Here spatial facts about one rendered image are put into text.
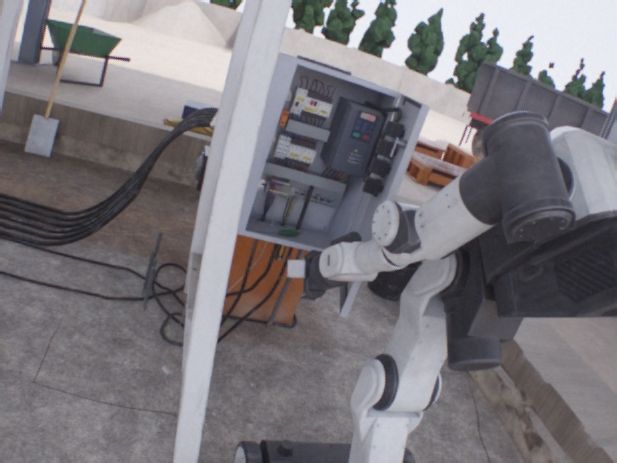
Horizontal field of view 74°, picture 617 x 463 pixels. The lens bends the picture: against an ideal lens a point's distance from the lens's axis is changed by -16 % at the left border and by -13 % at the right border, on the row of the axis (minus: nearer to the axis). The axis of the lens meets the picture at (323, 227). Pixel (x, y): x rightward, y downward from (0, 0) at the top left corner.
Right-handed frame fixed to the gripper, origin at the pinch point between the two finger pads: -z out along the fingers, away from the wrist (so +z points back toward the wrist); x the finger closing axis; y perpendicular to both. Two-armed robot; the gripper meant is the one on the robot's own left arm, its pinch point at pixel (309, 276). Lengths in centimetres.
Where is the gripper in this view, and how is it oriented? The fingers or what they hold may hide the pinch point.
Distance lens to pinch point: 126.5
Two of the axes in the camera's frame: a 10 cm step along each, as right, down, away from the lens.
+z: 4.0, -2.1, -8.9
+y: -9.2, -1.2, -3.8
